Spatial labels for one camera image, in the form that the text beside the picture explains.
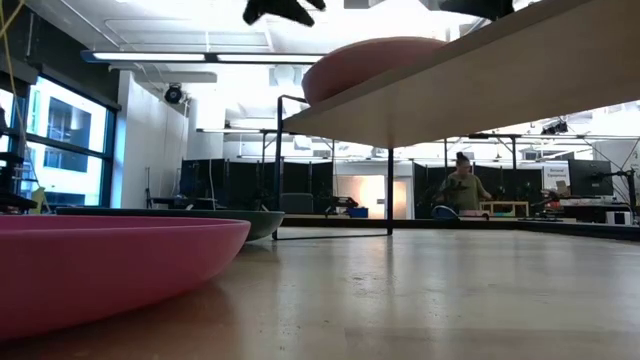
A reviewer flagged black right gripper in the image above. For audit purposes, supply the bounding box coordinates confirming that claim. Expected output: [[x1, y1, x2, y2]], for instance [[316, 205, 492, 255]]
[[439, 0, 515, 21]]

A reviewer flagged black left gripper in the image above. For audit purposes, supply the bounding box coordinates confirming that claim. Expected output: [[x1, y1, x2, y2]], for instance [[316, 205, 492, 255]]
[[242, 0, 327, 28]]

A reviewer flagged magenta plate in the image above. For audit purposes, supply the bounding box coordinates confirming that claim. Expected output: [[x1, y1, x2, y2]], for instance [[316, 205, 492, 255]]
[[0, 214, 251, 341]]

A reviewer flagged wooden shelf with black legs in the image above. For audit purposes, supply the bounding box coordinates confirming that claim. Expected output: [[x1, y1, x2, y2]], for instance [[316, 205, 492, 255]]
[[272, 0, 640, 241]]

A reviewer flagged light pink plate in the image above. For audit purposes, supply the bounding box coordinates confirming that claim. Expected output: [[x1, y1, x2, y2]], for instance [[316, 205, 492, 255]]
[[301, 36, 449, 106]]

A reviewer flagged long ceiling light fixture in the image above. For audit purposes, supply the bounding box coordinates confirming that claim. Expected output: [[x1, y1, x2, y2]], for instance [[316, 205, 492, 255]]
[[81, 49, 326, 65]]

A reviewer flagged person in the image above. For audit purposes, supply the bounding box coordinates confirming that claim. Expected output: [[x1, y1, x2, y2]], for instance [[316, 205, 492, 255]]
[[439, 151, 494, 211]]

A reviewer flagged small wooden table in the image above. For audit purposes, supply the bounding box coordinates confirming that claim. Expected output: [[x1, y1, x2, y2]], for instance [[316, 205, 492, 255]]
[[479, 200, 530, 217]]

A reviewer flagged black background monitor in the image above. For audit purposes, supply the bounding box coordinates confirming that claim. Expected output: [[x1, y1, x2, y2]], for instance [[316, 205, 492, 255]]
[[568, 158, 615, 197]]

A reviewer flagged dark green plate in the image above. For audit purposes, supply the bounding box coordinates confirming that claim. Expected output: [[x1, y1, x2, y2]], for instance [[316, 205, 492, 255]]
[[55, 207, 285, 242]]

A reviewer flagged large window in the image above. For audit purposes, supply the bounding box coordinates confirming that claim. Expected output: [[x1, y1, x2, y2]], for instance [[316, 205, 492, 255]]
[[0, 74, 119, 209]]

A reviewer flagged black wall-mounted speaker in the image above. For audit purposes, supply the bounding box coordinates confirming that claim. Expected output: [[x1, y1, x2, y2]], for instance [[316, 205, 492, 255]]
[[163, 83, 184, 105]]

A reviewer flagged black partition wall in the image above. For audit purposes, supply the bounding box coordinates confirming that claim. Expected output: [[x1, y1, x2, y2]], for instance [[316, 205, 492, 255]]
[[413, 162, 544, 219], [179, 158, 334, 211]]

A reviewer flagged white wall sign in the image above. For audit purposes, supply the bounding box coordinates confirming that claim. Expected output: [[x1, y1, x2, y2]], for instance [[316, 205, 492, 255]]
[[543, 164, 569, 189]]

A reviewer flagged black metal table frame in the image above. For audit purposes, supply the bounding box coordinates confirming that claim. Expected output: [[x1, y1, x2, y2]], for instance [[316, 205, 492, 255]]
[[282, 213, 640, 242]]

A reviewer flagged yellow cable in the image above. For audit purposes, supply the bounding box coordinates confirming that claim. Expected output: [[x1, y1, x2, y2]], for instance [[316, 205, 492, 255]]
[[0, 0, 26, 151]]

